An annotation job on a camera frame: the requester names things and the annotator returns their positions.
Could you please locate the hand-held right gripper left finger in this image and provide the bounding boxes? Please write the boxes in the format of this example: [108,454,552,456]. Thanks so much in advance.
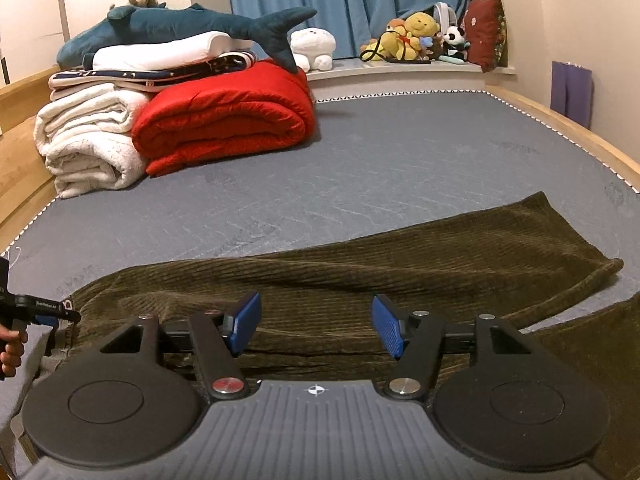
[97,291,262,403]

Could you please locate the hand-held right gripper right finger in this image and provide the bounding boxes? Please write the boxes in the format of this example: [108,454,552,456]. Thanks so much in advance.
[371,294,538,403]

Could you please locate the olive corduroy pants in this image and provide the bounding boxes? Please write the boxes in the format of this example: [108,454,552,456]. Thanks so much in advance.
[42,191,640,466]

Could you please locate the person's left hand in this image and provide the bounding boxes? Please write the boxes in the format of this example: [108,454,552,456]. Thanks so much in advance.
[0,329,27,381]

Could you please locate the grey quilted mattress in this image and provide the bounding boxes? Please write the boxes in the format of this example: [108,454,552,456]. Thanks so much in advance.
[0,89,640,480]

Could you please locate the white folded blanket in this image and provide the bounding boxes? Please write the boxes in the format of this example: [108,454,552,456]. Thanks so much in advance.
[34,82,151,198]

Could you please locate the red folded quilt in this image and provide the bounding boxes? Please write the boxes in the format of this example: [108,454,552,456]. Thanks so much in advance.
[131,58,317,178]

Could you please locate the navy patterned folded blanket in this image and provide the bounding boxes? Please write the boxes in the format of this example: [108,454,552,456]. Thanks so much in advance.
[49,50,258,93]

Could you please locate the white windowsill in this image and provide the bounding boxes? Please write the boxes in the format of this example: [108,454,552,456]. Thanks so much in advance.
[305,57,516,96]

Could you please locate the white pillow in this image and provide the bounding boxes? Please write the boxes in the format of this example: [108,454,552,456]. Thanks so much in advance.
[92,31,251,72]

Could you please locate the white round plush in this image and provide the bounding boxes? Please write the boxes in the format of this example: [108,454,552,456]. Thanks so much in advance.
[290,27,337,72]

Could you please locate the panda plush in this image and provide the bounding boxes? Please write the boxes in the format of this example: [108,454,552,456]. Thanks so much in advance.
[442,27,471,61]

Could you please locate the purple folder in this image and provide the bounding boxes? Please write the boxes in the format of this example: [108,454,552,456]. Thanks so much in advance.
[551,61,594,128]

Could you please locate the yellow bear plush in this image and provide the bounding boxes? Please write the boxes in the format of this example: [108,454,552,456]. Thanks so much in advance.
[402,12,441,60]

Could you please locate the teal shark plush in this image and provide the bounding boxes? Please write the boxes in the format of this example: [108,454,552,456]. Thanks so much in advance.
[56,4,318,72]

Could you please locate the red cushion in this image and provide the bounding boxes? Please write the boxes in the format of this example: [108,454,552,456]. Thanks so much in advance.
[462,0,508,73]

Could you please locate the white fan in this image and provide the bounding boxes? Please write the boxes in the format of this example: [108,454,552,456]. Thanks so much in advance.
[432,2,463,31]

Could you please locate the blue curtain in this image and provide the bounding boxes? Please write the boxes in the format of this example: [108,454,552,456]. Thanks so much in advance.
[222,0,473,61]

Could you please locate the wooden bed frame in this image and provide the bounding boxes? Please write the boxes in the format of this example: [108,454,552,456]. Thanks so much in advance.
[0,66,640,256]

